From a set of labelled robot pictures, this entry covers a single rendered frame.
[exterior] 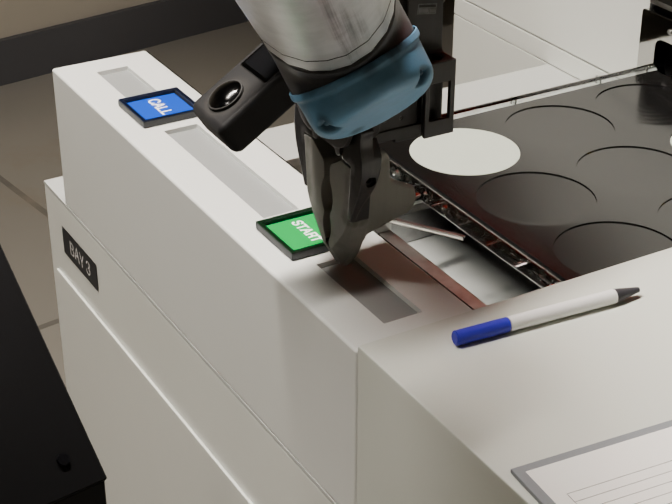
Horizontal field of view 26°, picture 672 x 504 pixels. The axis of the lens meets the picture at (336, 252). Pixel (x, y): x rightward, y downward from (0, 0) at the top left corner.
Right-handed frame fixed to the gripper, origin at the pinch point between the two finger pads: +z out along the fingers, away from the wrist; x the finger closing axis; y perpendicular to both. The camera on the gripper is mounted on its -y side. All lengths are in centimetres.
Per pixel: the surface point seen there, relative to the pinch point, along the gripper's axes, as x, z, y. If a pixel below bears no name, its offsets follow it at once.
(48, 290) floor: 167, 98, 30
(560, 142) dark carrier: 19.3, 7.6, 35.0
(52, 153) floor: 227, 98, 53
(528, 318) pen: -13.8, 0.2, 6.5
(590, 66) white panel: 44, 13, 58
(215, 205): 12.7, 1.5, -3.0
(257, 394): 4.4, 13.4, -4.0
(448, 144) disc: 23.9, 7.6, 25.7
